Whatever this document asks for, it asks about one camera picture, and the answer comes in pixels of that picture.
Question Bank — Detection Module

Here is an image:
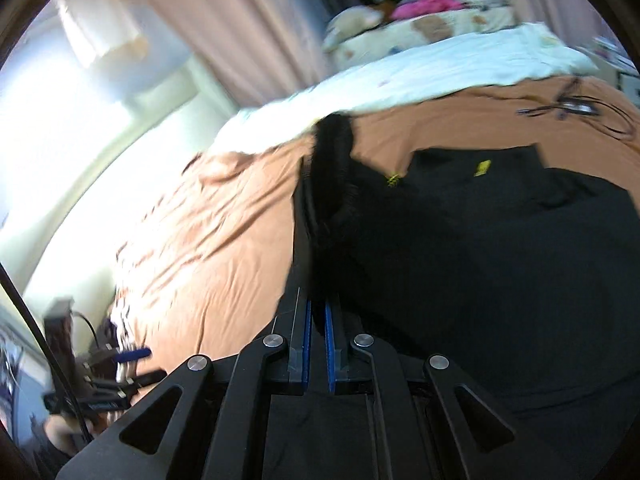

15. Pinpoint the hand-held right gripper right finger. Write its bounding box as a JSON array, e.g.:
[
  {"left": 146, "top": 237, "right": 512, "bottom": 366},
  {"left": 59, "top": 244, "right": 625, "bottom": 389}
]
[{"left": 324, "top": 292, "right": 566, "bottom": 480}]

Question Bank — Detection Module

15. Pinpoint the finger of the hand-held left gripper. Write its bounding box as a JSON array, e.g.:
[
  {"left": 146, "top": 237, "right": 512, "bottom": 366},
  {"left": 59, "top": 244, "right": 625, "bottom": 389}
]
[
  {"left": 119, "top": 369, "right": 169, "bottom": 395},
  {"left": 111, "top": 347, "right": 153, "bottom": 365}
]

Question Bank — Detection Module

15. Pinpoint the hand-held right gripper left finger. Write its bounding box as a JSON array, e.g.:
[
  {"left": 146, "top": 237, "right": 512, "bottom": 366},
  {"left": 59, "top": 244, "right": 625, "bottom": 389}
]
[{"left": 55, "top": 287, "right": 314, "bottom": 480}]

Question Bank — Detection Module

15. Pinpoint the black garment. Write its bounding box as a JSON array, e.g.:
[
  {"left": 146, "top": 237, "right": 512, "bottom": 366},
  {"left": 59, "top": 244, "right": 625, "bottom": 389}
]
[{"left": 270, "top": 112, "right": 640, "bottom": 480}]

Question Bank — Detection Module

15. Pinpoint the person's left forearm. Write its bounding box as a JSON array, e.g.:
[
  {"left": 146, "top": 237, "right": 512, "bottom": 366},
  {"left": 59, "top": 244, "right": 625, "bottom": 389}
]
[{"left": 41, "top": 412, "right": 102, "bottom": 462}]

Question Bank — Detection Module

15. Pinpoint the brown blanket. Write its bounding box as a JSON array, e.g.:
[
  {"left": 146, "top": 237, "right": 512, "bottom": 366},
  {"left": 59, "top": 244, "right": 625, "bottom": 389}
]
[{"left": 111, "top": 76, "right": 640, "bottom": 363}]

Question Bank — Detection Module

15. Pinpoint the white padded headboard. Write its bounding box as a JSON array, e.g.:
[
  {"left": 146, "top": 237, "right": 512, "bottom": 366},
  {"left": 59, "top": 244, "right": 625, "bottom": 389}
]
[{"left": 0, "top": 55, "right": 242, "bottom": 323}]

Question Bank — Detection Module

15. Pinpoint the white blanket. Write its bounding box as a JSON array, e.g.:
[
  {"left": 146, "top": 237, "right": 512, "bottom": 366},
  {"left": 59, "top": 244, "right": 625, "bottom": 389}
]
[{"left": 215, "top": 22, "right": 601, "bottom": 153}]

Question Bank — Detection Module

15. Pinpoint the cream plush toy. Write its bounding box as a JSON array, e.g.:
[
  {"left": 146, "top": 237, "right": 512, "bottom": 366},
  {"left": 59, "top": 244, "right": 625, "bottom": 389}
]
[{"left": 324, "top": 7, "right": 387, "bottom": 52}]

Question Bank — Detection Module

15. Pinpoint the bear print cream bedding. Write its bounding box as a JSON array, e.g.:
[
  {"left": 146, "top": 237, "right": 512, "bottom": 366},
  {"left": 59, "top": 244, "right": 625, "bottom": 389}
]
[{"left": 324, "top": 7, "right": 517, "bottom": 63}]

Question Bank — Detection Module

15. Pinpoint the dark brown plush toy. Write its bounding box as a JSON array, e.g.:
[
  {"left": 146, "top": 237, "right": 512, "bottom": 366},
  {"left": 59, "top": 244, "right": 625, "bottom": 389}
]
[{"left": 374, "top": 0, "right": 402, "bottom": 22}]

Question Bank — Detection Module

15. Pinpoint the pink cloth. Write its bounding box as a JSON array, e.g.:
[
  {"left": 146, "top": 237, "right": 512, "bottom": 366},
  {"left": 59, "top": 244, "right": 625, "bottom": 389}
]
[{"left": 391, "top": 0, "right": 467, "bottom": 22}]

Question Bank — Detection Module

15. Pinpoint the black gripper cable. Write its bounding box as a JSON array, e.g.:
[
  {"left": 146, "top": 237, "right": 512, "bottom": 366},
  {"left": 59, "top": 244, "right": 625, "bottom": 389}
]
[
  {"left": 0, "top": 262, "right": 95, "bottom": 442},
  {"left": 70, "top": 310, "right": 102, "bottom": 352}
]

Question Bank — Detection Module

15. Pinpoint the thin black cable on bed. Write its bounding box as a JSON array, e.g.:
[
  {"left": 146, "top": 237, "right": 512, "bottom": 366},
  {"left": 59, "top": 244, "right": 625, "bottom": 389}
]
[{"left": 516, "top": 77, "right": 640, "bottom": 140}]

